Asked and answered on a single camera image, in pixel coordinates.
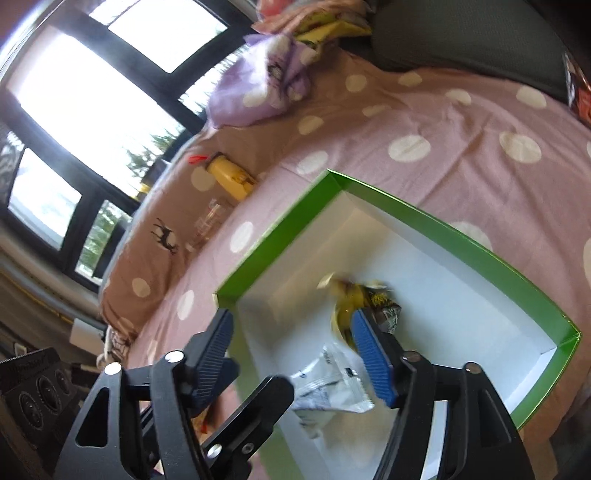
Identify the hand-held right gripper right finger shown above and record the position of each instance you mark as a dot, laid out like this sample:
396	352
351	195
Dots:
371	364

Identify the green cardboard box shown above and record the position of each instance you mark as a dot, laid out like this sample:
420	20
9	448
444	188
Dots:
438	286

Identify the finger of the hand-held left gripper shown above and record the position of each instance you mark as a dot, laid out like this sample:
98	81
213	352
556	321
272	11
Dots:
258	410

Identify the yellow green snack bag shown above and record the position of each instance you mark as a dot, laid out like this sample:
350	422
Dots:
323	33

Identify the black window frame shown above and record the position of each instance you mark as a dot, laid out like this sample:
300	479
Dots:
85	183

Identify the purple dotted cloth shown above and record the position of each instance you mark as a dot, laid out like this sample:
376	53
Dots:
249	87

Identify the clear plastic bottle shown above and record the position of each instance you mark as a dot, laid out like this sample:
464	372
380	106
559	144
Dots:
207	226

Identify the yellow bottle with red cap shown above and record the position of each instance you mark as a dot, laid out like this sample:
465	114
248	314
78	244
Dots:
226	175

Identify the silver white snack packet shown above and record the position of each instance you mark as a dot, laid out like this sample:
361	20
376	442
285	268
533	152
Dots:
332	383

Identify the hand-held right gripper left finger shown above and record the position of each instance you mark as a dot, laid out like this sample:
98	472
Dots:
217	341

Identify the pile of pink-yellow clothes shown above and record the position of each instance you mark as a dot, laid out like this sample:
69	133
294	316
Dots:
286	18

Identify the red snack packet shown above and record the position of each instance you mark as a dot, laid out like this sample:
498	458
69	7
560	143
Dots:
581	101

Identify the yellow brown snack packet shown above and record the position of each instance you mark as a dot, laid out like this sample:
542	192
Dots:
351	300

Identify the grey sofa cushion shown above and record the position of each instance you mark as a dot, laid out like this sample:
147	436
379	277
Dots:
461	37

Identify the pink polka dot blanket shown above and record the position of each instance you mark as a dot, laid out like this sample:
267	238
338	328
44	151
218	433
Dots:
415	115

